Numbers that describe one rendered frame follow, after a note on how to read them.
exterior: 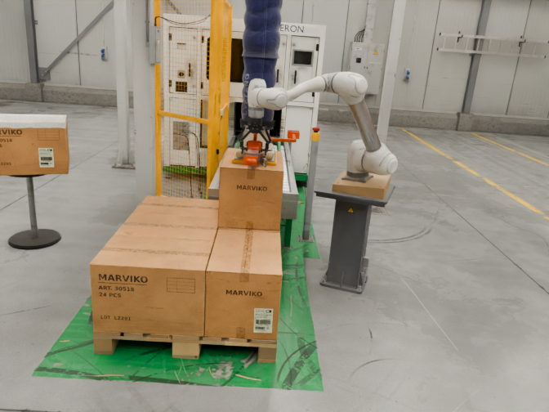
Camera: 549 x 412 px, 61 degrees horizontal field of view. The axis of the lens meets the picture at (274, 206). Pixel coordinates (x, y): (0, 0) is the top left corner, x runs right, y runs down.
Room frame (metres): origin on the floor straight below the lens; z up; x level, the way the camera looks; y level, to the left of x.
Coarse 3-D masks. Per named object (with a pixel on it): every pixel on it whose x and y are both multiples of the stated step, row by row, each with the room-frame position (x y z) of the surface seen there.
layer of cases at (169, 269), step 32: (128, 224) 2.77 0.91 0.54; (160, 224) 2.81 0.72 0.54; (192, 224) 2.85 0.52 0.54; (96, 256) 2.28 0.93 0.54; (128, 256) 2.30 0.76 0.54; (160, 256) 2.33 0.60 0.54; (192, 256) 2.36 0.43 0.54; (224, 256) 2.39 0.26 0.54; (256, 256) 2.42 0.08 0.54; (96, 288) 2.18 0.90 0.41; (128, 288) 2.19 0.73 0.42; (160, 288) 2.19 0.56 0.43; (192, 288) 2.20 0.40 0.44; (224, 288) 2.20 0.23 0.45; (256, 288) 2.21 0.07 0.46; (96, 320) 2.18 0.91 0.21; (128, 320) 2.19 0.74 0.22; (160, 320) 2.19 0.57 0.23; (192, 320) 2.20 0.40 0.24; (224, 320) 2.20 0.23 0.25; (256, 320) 2.21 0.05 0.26
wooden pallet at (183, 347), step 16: (96, 336) 2.18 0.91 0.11; (112, 336) 2.18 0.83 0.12; (128, 336) 2.19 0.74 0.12; (144, 336) 2.20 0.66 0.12; (160, 336) 2.19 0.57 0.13; (176, 336) 2.19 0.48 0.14; (192, 336) 2.20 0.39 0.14; (96, 352) 2.18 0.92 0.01; (112, 352) 2.18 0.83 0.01; (176, 352) 2.20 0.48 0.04; (192, 352) 2.20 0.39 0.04; (272, 352) 2.21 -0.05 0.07
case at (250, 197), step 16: (224, 160) 3.00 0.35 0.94; (224, 176) 2.83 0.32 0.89; (240, 176) 2.83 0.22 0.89; (256, 176) 2.83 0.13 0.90; (272, 176) 2.83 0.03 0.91; (224, 192) 2.83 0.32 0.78; (240, 192) 2.83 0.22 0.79; (256, 192) 2.83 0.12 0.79; (272, 192) 2.83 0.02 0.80; (224, 208) 2.83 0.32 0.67; (240, 208) 2.83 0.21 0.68; (256, 208) 2.83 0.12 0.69; (272, 208) 2.83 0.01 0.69; (224, 224) 2.83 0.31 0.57; (240, 224) 2.83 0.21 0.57; (256, 224) 2.83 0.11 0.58; (272, 224) 2.83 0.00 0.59
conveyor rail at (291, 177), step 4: (284, 144) 5.57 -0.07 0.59; (284, 148) 5.41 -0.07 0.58; (288, 148) 5.34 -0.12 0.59; (284, 152) 5.33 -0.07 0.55; (288, 152) 5.11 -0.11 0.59; (288, 156) 4.90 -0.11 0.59; (288, 164) 4.52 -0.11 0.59; (288, 168) 4.35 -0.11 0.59; (292, 168) 4.36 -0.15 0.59; (288, 172) 4.19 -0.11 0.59; (292, 172) 4.20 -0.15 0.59; (288, 176) 4.14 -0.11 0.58; (292, 176) 4.08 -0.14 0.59; (288, 180) 4.08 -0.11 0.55; (292, 180) 3.94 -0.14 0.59; (288, 184) 4.03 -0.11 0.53; (292, 184) 3.81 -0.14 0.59; (296, 184) 3.82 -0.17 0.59; (292, 188) 3.68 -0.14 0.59; (296, 188) 3.69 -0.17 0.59; (292, 192) 3.57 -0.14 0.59; (296, 192) 3.57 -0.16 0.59
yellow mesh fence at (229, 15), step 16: (224, 0) 4.86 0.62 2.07; (224, 16) 5.03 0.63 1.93; (224, 32) 5.07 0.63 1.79; (224, 48) 5.15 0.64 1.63; (224, 64) 5.19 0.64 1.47; (224, 80) 5.27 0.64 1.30; (224, 96) 5.31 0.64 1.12; (224, 112) 5.39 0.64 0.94; (224, 128) 5.47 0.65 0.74; (224, 144) 5.55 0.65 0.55
